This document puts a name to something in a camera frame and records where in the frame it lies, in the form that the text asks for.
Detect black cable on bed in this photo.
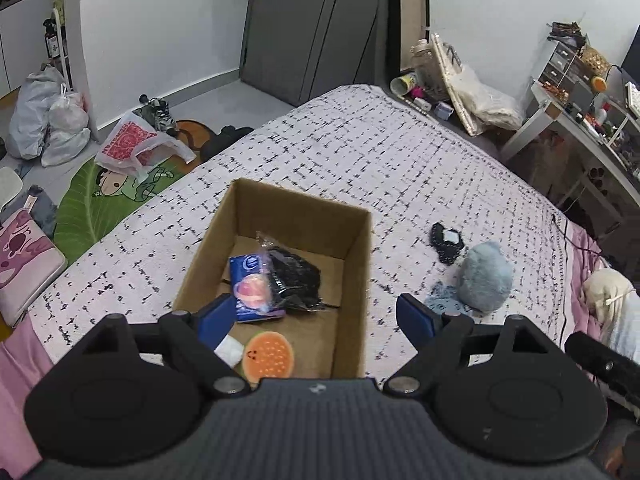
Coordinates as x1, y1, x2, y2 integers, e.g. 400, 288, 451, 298
549, 211, 609, 256

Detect black shoes on floor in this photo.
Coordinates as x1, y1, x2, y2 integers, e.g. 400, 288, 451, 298
134, 94, 179, 138

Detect cream tote bag pile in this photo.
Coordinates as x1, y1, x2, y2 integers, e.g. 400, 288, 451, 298
430, 32, 524, 136

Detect white soft item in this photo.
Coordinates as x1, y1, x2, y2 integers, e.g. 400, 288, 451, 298
214, 335, 244, 368

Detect black framed board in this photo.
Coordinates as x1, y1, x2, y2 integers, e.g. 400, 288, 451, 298
399, 0, 430, 70

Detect dark grey door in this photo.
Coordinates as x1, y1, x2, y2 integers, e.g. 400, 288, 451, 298
240, 0, 378, 106

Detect cream and blue pillow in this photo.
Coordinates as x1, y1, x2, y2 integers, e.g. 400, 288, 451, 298
582, 269, 640, 364

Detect round eyeball plush toy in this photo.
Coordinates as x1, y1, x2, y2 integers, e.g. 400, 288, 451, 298
241, 332, 295, 385

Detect large blue fluffy plush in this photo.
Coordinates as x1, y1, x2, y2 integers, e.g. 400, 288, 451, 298
457, 242, 514, 313

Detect woven basket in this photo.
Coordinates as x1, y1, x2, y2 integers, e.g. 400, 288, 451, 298
580, 44, 611, 78

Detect grey drawer organizer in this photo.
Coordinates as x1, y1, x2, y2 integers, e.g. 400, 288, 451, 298
532, 40, 590, 96

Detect white desk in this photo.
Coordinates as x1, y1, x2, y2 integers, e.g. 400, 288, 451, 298
499, 81, 639, 205

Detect green cartoon floor mat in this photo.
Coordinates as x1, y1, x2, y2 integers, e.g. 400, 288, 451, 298
53, 157, 186, 264

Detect black fabric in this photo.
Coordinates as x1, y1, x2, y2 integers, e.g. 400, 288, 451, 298
256, 231, 338, 313

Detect white keyboard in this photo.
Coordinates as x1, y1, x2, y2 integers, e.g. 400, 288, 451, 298
625, 81, 640, 118

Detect white black patterned bedspread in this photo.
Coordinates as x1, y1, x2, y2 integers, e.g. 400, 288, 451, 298
27, 84, 576, 380

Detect brown cardboard box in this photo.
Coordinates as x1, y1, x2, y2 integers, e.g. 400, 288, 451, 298
174, 179, 372, 378

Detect pink bed sheet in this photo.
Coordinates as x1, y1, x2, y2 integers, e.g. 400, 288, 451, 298
0, 316, 53, 479

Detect pink cartoon cushion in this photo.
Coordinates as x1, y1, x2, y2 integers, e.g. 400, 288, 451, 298
0, 209, 66, 328

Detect grey plastic bag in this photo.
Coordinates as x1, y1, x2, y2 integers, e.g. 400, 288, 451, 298
6, 64, 65, 160

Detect paper cup on floor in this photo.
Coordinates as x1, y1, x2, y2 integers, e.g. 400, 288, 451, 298
390, 72, 420, 98

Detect blue tissue pack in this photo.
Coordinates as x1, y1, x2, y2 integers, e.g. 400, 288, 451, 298
229, 254, 285, 323

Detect small blue bunny plush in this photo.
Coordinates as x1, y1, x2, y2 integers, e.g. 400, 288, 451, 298
425, 281, 472, 315

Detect black stitched felt plush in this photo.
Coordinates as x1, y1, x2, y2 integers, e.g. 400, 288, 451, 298
430, 222, 465, 266

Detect red white plastic bag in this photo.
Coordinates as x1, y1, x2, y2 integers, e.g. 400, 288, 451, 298
94, 112, 196, 182

